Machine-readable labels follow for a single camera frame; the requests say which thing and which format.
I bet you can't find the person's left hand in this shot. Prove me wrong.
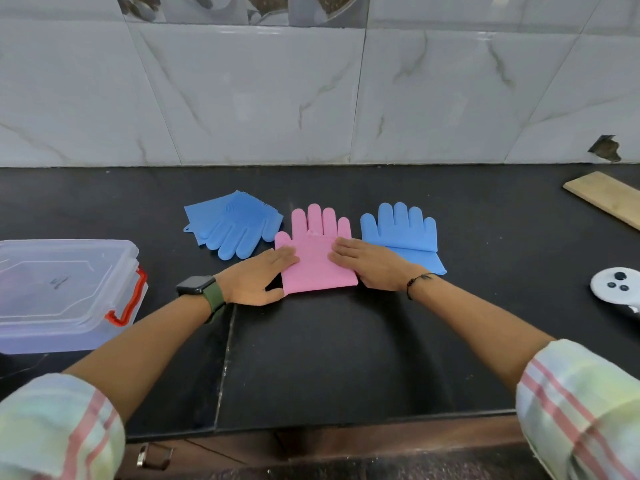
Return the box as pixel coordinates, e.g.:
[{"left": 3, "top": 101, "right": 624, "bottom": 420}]
[{"left": 215, "top": 246, "right": 301, "bottom": 307}]

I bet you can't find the person's right hand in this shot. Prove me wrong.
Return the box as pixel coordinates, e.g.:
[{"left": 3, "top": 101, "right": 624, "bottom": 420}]
[{"left": 327, "top": 237, "right": 426, "bottom": 291}]

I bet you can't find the pink silicone glove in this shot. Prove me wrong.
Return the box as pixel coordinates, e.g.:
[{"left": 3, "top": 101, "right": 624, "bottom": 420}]
[{"left": 274, "top": 204, "right": 360, "bottom": 296}]

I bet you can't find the person's right forearm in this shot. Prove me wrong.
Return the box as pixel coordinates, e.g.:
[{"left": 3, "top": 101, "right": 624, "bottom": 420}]
[{"left": 407, "top": 274, "right": 557, "bottom": 393}]

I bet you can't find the person's left forearm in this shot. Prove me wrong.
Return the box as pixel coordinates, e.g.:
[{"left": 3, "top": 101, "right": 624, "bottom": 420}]
[{"left": 62, "top": 294, "right": 213, "bottom": 423}]

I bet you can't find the black smartwatch with green band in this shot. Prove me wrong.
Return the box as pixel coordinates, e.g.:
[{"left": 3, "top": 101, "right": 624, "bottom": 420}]
[{"left": 176, "top": 276, "right": 227, "bottom": 324}]

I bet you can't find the blue silicone glove with bristles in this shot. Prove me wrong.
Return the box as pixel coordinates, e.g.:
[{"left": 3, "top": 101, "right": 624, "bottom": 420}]
[{"left": 183, "top": 190, "right": 284, "bottom": 261}]

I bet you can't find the brown wooden cabinet front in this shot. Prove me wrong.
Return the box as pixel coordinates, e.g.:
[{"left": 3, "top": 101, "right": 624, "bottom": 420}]
[{"left": 115, "top": 417, "right": 551, "bottom": 480}]

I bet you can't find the clear plastic storage box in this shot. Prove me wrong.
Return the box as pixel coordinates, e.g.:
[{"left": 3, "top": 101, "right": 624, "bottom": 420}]
[{"left": 0, "top": 239, "right": 149, "bottom": 355}]

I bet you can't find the striped left shirt sleeve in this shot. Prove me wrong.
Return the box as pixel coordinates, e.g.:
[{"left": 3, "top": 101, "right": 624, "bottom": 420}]
[{"left": 0, "top": 373, "right": 126, "bottom": 480}]

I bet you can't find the striped shirt sleeve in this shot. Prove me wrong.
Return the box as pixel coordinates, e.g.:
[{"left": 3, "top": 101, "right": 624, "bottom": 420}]
[
  {"left": 516, "top": 339, "right": 640, "bottom": 480},
  {"left": 0, "top": 373, "right": 126, "bottom": 480}
]

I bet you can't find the wooden cutting board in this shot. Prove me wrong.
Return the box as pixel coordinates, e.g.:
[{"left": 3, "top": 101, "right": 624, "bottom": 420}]
[{"left": 563, "top": 171, "right": 640, "bottom": 231}]

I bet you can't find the white handheld controller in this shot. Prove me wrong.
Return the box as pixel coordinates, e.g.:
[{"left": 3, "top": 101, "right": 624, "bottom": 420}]
[{"left": 590, "top": 267, "right": 640, "bottom": 320}]

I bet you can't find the striped right shirt sleeve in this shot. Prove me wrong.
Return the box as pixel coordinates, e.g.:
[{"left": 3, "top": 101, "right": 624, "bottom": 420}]
[{"left": 516, "top": 339, "right": 640, "bottom": 480}]

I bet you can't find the black cord bracelet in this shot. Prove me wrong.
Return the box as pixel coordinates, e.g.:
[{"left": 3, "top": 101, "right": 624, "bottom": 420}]
[{"left": 406, "top": 273, "right": 437, "bottom": 301}]

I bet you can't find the red box latch handle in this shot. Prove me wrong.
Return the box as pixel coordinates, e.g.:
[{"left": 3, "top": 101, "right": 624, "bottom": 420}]
[{"left": 105, "top": 267, "right": 149, "bottom": 327}]

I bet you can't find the metal cabinet handle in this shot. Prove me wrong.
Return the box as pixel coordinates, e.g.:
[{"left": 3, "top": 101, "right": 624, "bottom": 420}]
[{"left": 136, "top": 443, "right": 174, "bottom": 470}]

